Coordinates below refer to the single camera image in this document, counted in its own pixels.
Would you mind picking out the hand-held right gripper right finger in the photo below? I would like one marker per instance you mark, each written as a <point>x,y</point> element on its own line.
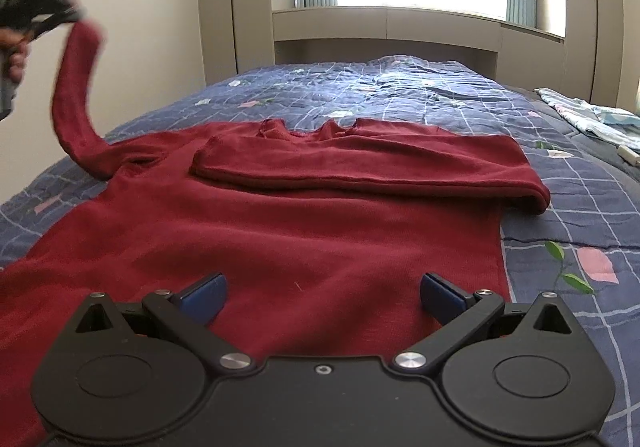
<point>440,299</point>

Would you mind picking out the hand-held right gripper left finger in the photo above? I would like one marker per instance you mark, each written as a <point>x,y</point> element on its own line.
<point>205,299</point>

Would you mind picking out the red sweater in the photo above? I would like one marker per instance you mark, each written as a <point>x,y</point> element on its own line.
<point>300,237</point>

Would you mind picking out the person's left hand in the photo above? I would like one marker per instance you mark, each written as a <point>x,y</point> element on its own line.
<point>16,64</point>

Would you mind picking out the grey quilted blanket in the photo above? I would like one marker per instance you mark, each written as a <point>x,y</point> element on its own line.
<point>565,142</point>

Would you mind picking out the beige wardrobe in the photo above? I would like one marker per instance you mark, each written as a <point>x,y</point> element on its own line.
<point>605,2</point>
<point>250,2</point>

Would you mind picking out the blue checked quilt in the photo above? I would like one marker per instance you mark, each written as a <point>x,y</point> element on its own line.
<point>400,87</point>

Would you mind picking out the light blue patterned cloth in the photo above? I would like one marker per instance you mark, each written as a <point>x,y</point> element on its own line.
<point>585,114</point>

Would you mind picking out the small white object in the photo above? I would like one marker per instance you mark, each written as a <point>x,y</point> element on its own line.
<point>628,153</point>

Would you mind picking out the beige window seat cabinet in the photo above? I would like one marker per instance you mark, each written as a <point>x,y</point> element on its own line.
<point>400,27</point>

